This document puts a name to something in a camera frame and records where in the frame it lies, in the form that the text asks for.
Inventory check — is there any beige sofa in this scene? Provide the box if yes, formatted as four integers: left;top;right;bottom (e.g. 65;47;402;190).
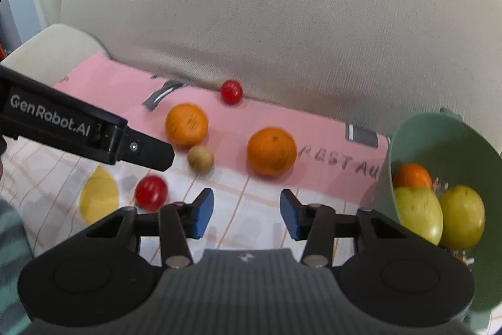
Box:
5;0;501;148

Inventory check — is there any pink white checked cloth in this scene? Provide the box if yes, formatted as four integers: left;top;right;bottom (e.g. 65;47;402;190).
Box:
1;54;388;259

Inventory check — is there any small tan longan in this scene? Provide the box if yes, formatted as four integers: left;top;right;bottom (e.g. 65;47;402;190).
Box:
186;145;214;174

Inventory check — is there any teal striped fabric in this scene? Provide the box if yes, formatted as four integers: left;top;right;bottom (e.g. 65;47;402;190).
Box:
0;199;32;334

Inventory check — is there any green colander bowl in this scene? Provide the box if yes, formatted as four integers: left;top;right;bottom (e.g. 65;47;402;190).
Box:
374;110;501;314

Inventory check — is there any yellow green apple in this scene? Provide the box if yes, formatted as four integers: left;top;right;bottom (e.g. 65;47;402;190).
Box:
439;185;486;252

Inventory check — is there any red cherry tomato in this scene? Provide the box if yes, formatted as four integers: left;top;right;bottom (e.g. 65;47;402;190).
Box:
134;175;168;212
220;80;243;105

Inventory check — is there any large orange tangerine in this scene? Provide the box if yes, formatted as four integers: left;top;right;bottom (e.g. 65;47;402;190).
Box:
393;163;432;189

